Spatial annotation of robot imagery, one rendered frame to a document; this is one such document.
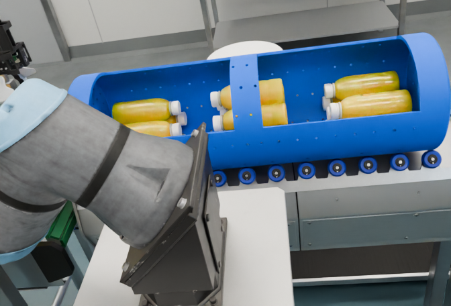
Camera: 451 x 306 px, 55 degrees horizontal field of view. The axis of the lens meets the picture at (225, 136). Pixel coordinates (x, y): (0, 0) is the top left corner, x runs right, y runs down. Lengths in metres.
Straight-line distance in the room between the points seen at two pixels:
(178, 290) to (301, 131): 0.51
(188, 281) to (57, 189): 0.20
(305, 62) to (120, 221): 0.79
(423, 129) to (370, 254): 1.03
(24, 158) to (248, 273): 0.34
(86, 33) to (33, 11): 0.53
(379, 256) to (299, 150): 1.04
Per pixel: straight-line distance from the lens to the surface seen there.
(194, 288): 0.60
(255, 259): 0.68
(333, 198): 1.15
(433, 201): 1.21
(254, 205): 0.75
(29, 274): 1.34
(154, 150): 0.54
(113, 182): 0.53
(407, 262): 1.98
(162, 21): 4.53
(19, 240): 0.64
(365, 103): 1.05
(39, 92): 0.54
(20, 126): 0.52
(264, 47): 1.60
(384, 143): 1.05
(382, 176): 1.15
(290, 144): 1.00
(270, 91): 1.06
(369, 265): 1.95
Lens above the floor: 1.67
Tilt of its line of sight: 34 degrees down
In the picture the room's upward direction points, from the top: 11 degrees counter-clockwise
